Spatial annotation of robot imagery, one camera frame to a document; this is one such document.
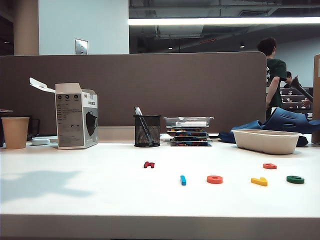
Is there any orange letter o magnet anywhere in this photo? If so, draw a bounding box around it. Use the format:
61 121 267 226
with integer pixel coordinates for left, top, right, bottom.
206 175 224 185

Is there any yellow letter v magnet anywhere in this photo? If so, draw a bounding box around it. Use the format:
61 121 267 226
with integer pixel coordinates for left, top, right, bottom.
250 176 268 187

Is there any green letter e magnet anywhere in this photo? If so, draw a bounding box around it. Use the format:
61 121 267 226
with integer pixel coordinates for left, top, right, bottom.
286 175 305 185

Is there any black mesh pen holder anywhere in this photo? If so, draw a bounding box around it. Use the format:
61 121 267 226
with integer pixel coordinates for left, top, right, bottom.
133 114 161 148

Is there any white capped pen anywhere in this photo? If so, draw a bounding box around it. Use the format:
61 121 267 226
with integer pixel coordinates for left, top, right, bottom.
133 106 155 146

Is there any clear plastic tray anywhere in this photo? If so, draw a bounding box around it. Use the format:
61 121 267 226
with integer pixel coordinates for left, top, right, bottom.
162 116 215 129

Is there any white marker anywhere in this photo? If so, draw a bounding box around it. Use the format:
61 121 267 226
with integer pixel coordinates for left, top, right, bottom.
174 121 208 127

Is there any brown desk partition panel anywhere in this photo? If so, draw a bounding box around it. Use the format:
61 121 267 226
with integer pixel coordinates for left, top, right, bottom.
0 51 268 136

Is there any blue foam clog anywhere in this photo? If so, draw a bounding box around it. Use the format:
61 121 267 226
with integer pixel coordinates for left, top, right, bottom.
261 106 320 147
218 120 263 144

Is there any white grey mask box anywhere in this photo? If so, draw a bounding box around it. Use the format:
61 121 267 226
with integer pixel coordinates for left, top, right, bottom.
28 77 99 150

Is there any beige oval pulp tray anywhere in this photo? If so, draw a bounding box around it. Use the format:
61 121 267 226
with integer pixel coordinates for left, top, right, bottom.
231 129 303 155

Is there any long ceiling light strip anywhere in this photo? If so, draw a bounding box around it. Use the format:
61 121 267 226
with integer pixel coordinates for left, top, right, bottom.
127 16 320 26

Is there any small white case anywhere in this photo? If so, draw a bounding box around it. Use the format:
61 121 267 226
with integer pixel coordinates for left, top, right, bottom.
30 137 51 146

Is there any person in dark green shirt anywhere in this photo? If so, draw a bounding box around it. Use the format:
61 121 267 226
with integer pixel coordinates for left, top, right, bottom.
257 36 288 119

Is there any dark glass cup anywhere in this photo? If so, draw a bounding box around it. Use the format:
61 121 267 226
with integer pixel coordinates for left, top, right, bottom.
27 118 41 140

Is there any person with black hair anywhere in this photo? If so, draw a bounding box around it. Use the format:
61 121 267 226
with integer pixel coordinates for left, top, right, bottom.
283 71 294 88

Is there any brown paper cup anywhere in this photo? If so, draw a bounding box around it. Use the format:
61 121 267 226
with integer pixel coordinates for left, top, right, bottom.
0 116 30 150

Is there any brown cardboard box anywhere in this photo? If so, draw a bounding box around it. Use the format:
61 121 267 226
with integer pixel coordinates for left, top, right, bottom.
312 53 320 145

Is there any metal wall switch plate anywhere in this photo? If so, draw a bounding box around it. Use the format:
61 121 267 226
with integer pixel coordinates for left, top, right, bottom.
74 38 89 55

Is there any grey angled tool handle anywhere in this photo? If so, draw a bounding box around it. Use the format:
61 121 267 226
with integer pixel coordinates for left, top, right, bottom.
290 76 314 100

